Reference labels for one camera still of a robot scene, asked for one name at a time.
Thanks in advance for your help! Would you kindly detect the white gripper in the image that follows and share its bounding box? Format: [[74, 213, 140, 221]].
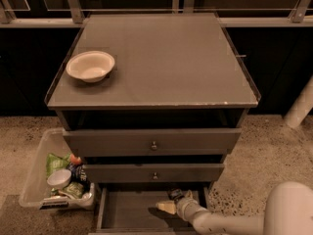
[[156, 190, 206, 222]]

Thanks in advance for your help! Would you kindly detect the clear plastic water bottle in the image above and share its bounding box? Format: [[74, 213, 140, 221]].
[[167, 188, 184, 202]]

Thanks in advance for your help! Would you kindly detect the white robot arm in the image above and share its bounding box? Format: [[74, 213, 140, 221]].
[[156, 181, 313, 235]]

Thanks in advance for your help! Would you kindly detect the grey bottom drawer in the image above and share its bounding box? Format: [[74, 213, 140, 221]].
[[96, 182, 212, 235]]

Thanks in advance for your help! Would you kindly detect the grey drawer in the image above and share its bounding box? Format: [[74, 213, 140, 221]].
[[63, 128, 241, 157], [84, 164, 224, 183], [96, 182, 212, 235]]

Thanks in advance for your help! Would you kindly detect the grey top drawer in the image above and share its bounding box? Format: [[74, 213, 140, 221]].
[[63, 128, 241, 157]]

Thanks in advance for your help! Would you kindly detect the grey middle drawer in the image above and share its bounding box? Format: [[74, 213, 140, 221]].
[[84, 164, 224, 183]]

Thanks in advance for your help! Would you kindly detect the grey drawer cabinet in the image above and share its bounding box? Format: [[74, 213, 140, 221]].
[[44, 12, 262, 191]]

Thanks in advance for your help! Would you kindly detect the white bowl on counter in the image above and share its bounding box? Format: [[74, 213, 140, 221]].
[[66, 51, 115, 83]]

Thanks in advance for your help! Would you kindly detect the dark blue snack bag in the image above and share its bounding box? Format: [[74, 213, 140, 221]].
[[67, 164, 90, 190]]

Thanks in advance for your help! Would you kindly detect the green snack packet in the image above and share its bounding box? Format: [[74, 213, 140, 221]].
[[62, 182, 84, 199]]

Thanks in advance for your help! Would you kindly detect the small white bowl in bin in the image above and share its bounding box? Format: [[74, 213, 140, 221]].
[[47, 169, 71, 189]]

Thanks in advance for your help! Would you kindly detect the green snack bag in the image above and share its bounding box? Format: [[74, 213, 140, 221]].
[[46, 153, 70, 177]]

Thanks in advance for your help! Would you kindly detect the clear plastic storage bin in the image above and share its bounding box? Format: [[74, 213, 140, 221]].
[[19, 128, 95, 211]]

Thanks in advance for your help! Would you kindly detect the metal window frame rail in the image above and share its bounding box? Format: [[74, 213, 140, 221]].
[[1, 0, 313, 28]]

